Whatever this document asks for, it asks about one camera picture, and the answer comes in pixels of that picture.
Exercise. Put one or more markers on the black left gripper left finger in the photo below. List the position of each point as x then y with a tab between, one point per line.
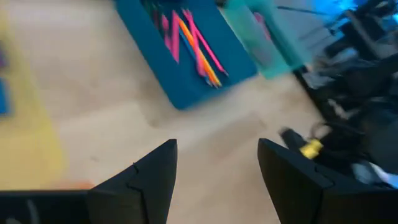
146	186

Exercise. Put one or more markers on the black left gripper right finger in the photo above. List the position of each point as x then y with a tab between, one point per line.
298	193

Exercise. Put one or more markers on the blue plastic bin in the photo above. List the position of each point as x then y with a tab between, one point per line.
186	87

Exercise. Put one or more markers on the yellow plastic bin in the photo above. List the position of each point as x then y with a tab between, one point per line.
28	149

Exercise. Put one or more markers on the short pink pencil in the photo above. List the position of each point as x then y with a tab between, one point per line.
199	62

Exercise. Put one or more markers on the long pink pencil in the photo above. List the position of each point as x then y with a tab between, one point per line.
166	31
206	49
176	40

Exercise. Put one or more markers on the orange pencil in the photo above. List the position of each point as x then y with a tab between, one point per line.
191	40

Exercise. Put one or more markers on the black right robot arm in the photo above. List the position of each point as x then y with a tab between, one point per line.
357	124

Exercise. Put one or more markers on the teal plastic bin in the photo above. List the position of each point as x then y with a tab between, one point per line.
273	46

